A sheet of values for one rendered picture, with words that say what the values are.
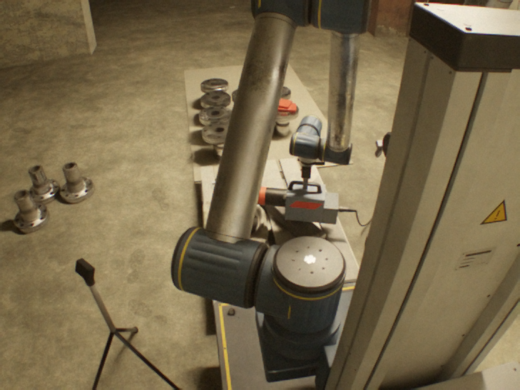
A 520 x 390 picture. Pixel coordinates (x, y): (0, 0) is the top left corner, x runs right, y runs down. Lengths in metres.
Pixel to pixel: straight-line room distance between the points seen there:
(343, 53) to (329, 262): 0.69
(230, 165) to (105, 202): 1.95
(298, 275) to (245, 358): 0.72
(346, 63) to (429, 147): 0.95
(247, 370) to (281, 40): 1.20
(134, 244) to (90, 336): 0.68
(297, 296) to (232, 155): 0.43
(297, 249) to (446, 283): 0.45
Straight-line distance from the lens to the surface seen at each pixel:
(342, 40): 1.39
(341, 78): 1.49
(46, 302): 2.56
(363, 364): 0.91
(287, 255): 1.10
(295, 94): 4.22
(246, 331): 1.76
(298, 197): 2.19
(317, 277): 1.06
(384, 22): 6.31
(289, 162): 2.96
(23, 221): 3.07
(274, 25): 1.30
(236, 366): 1.69
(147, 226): 2.76
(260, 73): 1.24
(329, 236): 2.40
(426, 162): 0.54
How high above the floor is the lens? 1.85
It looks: 40 degrees down
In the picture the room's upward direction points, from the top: straight up
